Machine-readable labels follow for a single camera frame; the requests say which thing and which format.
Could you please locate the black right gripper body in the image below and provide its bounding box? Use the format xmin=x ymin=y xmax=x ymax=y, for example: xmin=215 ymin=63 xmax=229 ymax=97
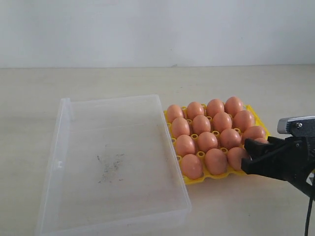
xmin=287 ymin=138 xmax=315 ymax=189

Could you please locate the brown egg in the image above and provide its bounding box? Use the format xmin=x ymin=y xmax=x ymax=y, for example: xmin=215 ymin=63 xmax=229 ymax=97
xmin=175 ymin=135 xmax=196 ymax=157
xmin=197 ymin=132 xmax=219 ymax=153
xmin=166 ymin=104 xmax=184 ymax=123
xmin=206 ymin=99 xmax=224 ymax=118
xmin=227 ymin=147 xmax=250 ymax=171
xmin=213 ymin=112 xmax=232 ymax=132
xmin=180 ymin=154 xmax=203 ymax=179
xmin=204 ymin=148 xmax=227 ymax=175
xmin=242 ymin=125 xmax=266 ymax=143
xmin=171 ymin=117 xmax=190 ymax=138
xmin=233 ymin=110 xmax=255 ymax=132
xmin=219 ymin=128 xmax=241 ymax=150
xmin=224 ymin=96 xmax=243 ymax=117
xmin=255 ymin=138 xmax=269 ymax=144
xmin=187 ymin=101 xmax=204 ymax=120
xmin=192 ymin=115 xmax=211 ymax=135

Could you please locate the yellow plastic egg tray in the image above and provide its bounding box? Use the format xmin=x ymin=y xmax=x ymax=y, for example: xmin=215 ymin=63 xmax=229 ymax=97
xmin=163 ymin=103 xmax=315 ymax=185

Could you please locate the clear plastic container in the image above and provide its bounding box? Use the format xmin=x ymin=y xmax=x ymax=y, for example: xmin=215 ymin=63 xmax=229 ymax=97
xmin=35 ymin=94 xmax=191 ymax=236

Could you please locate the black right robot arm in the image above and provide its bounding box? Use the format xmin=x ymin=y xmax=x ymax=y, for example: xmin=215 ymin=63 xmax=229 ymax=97
xmin=241 ymin=136 xmax=315 ymax=196

